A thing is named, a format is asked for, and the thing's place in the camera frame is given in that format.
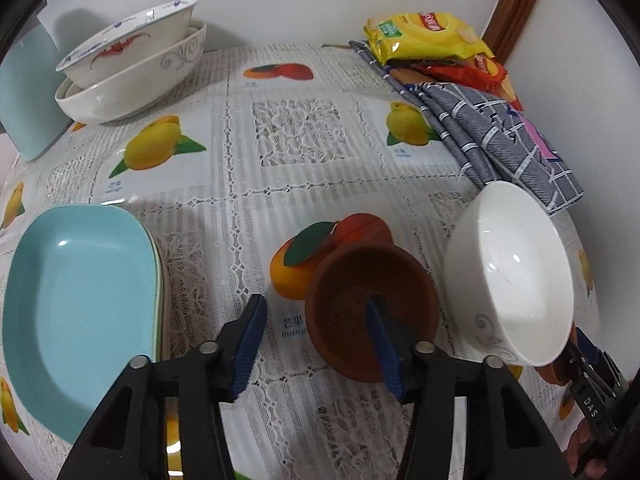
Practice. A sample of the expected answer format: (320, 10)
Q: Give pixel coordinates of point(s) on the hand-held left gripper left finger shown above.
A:
(247, 345)

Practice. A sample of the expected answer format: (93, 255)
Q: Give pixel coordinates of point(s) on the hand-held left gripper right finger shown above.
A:
(382, 347)

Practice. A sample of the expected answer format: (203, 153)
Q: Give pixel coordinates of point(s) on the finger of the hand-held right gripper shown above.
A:
(592, 347)

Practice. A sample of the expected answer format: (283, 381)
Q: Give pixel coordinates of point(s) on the brown clay bowl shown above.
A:
(552, 373)
(350, 280)

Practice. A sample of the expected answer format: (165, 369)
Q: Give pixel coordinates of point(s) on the green square plate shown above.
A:
(161, 300)

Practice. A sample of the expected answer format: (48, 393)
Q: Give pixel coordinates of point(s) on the white bowl with grey swirls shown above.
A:
(510, 270)

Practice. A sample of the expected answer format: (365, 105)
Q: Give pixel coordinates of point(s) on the blue square plate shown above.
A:
(80, 310)

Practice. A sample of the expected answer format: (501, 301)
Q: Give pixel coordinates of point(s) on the person's right hand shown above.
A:
(582, 447)

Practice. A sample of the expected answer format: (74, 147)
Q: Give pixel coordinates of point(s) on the grey checked cloth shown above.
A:
(490, 135)

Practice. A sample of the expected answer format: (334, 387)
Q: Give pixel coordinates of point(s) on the large white swirl bowl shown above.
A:
(135, 90)

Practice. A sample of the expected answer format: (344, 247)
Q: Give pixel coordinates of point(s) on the red chips bag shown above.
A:
(480, 77)

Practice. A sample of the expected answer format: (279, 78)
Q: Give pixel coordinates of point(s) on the yellow chips bag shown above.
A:
(430, 35)

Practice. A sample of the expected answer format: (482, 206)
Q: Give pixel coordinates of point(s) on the blue patterned white bowl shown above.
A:
(140, 40)

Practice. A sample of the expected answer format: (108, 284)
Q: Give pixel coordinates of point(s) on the teal thermos jug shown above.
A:
(30, 100)

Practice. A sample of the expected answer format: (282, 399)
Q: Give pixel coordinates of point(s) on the brown wooden door frame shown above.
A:
(517, 10)

